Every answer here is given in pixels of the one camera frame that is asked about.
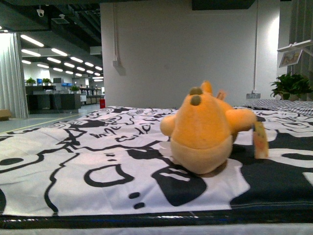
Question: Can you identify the orange plush dinosaur toy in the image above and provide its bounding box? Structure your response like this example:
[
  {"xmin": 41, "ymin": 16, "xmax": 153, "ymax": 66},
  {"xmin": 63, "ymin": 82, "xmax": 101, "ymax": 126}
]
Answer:
[{"xmin": 160, "ymin": 81, "xmax": 257, "ymax": 174}]

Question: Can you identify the red fire extinguisher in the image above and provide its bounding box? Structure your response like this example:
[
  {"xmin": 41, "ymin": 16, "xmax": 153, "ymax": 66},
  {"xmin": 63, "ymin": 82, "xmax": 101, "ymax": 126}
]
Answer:
[{"xmin": 99, "ymin": 98, "xmax": 106, "ymax": 109}]

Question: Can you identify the black and white patterned bedsheet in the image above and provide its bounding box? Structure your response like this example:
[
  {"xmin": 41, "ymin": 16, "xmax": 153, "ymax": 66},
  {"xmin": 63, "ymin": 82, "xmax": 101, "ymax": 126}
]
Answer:
[{"xmin": 0, "ymin": 107, "xmax": 313, "ymax": 216}]

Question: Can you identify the yellow paper hang tag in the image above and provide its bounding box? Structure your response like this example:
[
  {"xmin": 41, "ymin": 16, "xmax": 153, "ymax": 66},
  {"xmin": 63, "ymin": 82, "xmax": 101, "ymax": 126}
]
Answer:
[{"xmin": 253, "ymin": 121, "xmax": 269, "ymax": 159}]

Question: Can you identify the dark office counter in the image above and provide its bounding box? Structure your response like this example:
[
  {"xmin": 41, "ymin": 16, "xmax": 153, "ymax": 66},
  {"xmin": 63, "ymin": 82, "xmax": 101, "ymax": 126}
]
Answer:
[{"xmin": 25, "ymin": 86, "xmax": 81, "ymax": 114}]

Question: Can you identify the green potted plant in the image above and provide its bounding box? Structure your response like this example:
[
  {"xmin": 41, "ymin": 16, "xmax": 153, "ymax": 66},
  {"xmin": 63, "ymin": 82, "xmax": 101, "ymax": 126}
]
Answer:
[{"xmin": 270, "ymin": 72, "xmax": 313, "ymax": 100}]

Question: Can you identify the white curtain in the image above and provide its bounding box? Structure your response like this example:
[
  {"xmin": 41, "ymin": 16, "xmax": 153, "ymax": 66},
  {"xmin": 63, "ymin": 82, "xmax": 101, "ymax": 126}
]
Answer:
[{"xmin": 0, "ymin": 33, "xmax": 28, "ymax": 118}]

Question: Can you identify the white framed picture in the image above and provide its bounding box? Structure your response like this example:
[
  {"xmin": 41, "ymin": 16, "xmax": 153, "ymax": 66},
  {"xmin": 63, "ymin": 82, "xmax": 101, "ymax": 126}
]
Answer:
[{"xmin": 279, "ymin": 49, "xmax": 302, "ymax": 68}]

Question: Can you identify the striped grey pillow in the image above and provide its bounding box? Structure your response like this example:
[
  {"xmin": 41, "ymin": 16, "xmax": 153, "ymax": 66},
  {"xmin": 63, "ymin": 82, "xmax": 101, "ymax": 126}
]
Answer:
[{"xmin": 243, "ymin": 99, "xmax": 313, "ymax": 116}]

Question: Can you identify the white security camera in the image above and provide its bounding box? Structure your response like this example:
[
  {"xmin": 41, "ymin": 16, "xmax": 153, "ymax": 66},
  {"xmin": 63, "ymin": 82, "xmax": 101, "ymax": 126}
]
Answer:
[{"xmin": 36, "ymin": 8, "xmax": 45, "ymax": 17}]

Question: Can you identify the white wall shelf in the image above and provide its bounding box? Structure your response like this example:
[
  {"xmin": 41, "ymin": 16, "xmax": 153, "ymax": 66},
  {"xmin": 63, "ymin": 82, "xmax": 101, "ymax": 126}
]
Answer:
[{"xmin": 277, "ymin": 39, "xmax": 313, "ymax": 56}]

